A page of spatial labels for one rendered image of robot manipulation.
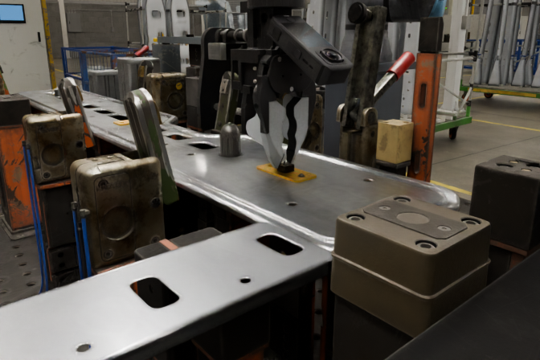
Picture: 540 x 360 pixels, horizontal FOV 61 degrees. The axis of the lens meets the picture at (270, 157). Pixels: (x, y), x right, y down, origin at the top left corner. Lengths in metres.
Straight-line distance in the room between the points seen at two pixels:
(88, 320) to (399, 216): 0.22
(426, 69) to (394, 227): 0.35
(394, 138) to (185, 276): 0.35
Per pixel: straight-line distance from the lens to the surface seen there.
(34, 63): 7.73
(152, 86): 1.18
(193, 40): 1.29
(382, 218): 0.32
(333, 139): 1.34
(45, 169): 0.87
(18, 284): 1.06
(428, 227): 0.32
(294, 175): 0.59
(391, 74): 0.74
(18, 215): 1.29
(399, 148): 0.63
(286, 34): 0.55
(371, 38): 0.68
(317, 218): 0.47
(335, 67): 0.51
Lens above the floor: 1.18
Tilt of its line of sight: 15 degrees down
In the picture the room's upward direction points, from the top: straight up
